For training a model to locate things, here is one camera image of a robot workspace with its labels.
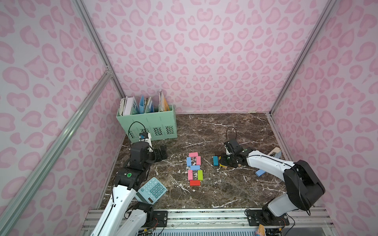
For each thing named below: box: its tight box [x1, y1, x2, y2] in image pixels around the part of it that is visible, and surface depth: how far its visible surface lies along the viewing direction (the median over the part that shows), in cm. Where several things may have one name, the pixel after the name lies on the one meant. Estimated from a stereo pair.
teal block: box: [213, 155, 220, 167], surface depth 95 cm
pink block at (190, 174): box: [187, 169, 194, 181], surface depth 89 cm
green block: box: [197, 170, 204, 181], surface depth 89 cm
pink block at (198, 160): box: [196, 155, 202, 166], surface depth 95 cm
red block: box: [189, 179, 201, 187], surface depth 86 cm
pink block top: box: [188, 151, 199, 157], surface depth 97 cm
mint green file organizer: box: [116, 104, 178, 143], surface depth 90 cm
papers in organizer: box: [119, 89, 171, 117], surface depth 94 cm
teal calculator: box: [135, 177, 168, 206], surface depth 82 cm
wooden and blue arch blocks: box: [267, 147, 283, 159], surface depth 95 cm
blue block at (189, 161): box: [186, 156, 192, 167], surface depth 95 cm
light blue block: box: [190, 165, 201, 171], surface depth 92 cm
